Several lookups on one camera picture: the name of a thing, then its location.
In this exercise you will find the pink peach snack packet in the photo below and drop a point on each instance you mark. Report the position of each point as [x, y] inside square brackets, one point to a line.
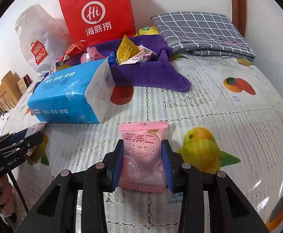
[142, 168]

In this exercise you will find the yellow chip packet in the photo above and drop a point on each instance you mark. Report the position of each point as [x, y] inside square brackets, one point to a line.
[126, 50]

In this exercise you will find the blue tissue pack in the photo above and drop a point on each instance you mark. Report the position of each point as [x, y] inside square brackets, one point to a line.
[79, 94]

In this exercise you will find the strawberry white snack packet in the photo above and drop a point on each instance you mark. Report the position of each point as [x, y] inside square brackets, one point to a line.
[144, 55]

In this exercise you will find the blue snack packet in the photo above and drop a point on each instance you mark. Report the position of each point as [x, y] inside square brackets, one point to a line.
[112, 58]

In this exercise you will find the red snack packet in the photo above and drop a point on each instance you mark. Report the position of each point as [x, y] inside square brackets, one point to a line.
[74, 49]

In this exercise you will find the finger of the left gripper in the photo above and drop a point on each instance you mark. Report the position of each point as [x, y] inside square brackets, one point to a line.
[10, 147]
[13, 137]

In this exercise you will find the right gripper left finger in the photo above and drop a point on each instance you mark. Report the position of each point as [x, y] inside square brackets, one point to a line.
[55, 210]

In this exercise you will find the purple towel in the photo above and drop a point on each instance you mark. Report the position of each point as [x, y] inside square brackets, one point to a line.
[157, 72]

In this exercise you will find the white plastic Miniso bag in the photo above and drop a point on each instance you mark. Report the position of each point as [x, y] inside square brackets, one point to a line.
[42, 40]

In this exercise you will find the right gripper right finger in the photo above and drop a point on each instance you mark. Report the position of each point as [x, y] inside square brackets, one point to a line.
[229, 209]

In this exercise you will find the fruit print tablecloth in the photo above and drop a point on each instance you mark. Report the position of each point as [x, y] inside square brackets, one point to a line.
[231, 119]

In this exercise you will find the red paper shopping bag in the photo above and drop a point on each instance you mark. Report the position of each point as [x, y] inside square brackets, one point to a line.
[98, 21]

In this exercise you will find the yellow snack bag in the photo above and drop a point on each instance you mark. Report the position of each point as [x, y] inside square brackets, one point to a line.
[149, 30]

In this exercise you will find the dusty pink snack bag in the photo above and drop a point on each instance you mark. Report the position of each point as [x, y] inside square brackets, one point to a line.
[91, 54]

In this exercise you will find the wooden furniture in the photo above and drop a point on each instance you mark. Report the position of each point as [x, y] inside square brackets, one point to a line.
[12, 88]

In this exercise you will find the person's left hand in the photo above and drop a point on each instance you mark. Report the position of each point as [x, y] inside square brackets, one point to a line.
[7, 198]

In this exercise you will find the grey checked folded cloth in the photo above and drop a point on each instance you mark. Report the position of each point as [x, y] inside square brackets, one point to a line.
[202, 34]

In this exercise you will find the pink white small packet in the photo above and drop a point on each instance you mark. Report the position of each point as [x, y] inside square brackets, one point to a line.
[34, 136]

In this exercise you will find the wooden door frame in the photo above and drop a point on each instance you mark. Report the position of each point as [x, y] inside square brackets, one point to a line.
[239, 13]

